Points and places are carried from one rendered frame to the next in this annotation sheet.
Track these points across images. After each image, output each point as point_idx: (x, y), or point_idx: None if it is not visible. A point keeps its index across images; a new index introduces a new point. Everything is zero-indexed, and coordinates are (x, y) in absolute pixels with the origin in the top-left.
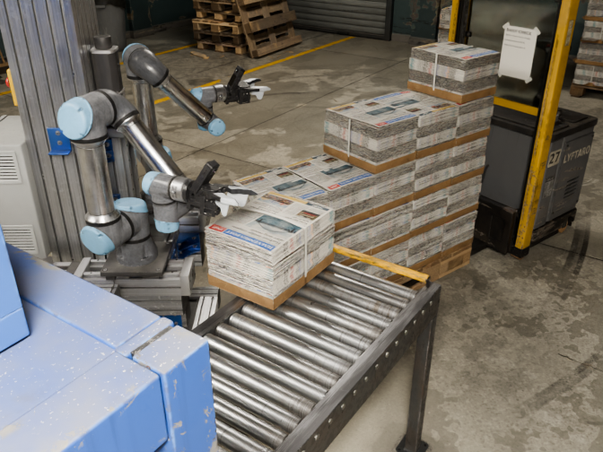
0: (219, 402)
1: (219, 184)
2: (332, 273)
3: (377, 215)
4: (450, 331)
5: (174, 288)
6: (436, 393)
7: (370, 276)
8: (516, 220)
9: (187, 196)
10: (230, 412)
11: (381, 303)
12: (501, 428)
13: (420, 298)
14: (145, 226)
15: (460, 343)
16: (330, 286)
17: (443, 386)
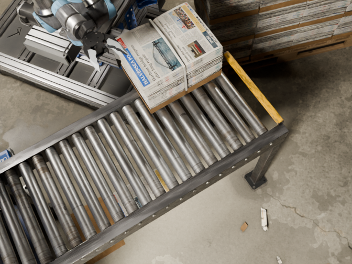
0: (81, 183)
1: (101, 34)
2: (213, 87)
3: (312, 0)
4: (339, 97)
5: (110, 53)
6: (295, 145)
7: (239, 101)
8: None
9: (77, 36)
10: (84, 194)
11: (230, 134)
12: (322, 188)
13: (263, 139)
14: (86, 10)
15: (339, 111)
16: (204, 101)
17: (303, 142)
